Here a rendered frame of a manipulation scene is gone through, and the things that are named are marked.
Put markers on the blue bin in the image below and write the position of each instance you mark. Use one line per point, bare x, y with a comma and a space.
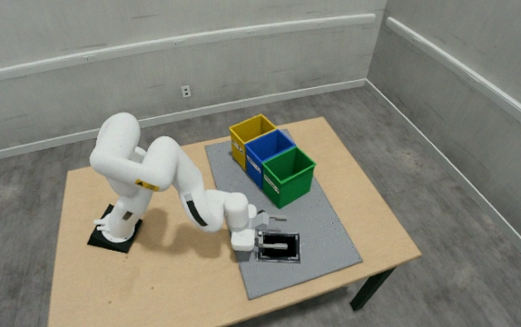
262, 149

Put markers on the green bin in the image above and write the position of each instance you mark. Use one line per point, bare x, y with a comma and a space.
280, 183

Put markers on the yellow bin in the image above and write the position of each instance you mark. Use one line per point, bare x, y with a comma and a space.
245, 132

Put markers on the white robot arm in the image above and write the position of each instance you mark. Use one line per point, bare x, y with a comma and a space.
164, 164

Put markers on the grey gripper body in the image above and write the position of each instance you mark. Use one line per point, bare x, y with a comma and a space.
244, 241

